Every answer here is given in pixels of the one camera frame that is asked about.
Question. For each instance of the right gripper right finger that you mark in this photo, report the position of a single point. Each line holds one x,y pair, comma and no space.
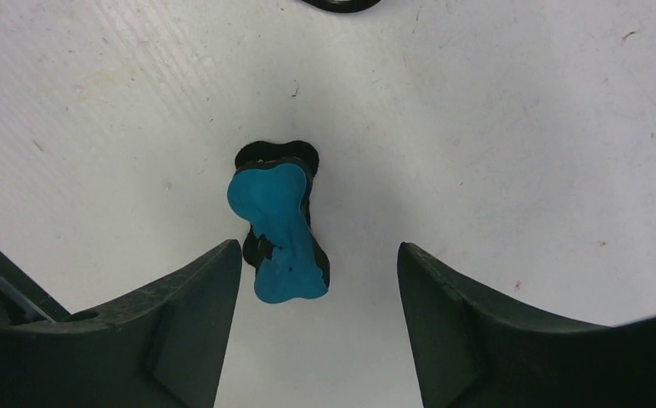
476,347

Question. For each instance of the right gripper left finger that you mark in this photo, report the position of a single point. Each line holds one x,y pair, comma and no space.
161,345

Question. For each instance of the blue heart eraser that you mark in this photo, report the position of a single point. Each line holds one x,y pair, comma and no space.
270,190

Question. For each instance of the black framed whiteboard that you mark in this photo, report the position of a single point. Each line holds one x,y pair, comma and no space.
342,6

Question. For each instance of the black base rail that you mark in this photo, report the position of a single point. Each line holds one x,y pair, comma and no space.
25,293

